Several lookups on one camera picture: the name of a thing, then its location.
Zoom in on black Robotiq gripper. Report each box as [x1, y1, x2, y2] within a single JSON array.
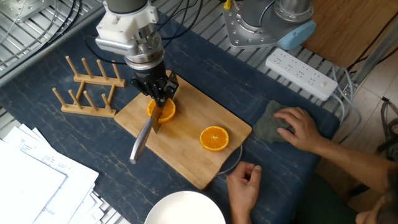
[[129, 61, 180, 108]]

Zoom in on orange half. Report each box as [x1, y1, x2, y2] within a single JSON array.
[[146, 97, 177, 124], [199, 125, 230, 152]]

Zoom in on steel handled cleaver knife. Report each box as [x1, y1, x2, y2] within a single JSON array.
[[129, 71, 180, 166]]

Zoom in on grey green cloth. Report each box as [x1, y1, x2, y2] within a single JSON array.
[[252, 99, 296, 144]]

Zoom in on person's left forearm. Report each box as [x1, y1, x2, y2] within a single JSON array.
[[229, 210, 253, 224]]

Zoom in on person's right forearm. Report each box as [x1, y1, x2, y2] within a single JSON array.
[[316, 138, 396, 195]]

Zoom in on person's left hand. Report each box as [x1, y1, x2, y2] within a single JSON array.
[[226, 161, 263, 216]]

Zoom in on person's right hand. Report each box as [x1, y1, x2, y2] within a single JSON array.
[[272, 106, 326, 154]]

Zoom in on bamboo cutting board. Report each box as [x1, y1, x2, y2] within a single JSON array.
[[113, 70, 253, 191]]

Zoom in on wooden peg rack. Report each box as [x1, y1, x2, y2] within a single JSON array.
[[51, 55, 127, 119]]

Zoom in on dark blue marbled table mat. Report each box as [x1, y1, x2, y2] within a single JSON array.
[[0, 9, 340, 224]]

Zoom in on white power strip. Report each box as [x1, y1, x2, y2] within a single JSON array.
[[265, 47, 339, 102]]

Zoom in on silver perforated mounting plate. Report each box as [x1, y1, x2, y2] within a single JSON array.
[[0, 0, 55, 24]]

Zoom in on white paper sheets stack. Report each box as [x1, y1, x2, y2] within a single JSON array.
[[0, 123, 131, 224]]

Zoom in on green trousers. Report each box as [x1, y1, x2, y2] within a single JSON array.
[[294, 175, 360, 224]]

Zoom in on dark chair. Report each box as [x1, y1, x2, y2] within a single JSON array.
[[377, 96, 398, 162]]

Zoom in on person's dark haired head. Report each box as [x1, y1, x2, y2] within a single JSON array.
[[354, 166, 398, 224]]

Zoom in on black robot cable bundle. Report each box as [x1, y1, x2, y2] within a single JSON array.
[[46, 0, 205, 66]]

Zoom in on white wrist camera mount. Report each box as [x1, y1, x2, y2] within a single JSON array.
[[95, 2, 160, 57]]

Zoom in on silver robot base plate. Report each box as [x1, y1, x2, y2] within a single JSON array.
[[222, 0, 280, 50]]

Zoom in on white power cable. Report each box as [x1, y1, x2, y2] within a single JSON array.
[[329, 65, 363, 147]]

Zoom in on aluminium frame post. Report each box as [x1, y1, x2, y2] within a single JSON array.
[[349, 18, 398, 86]]

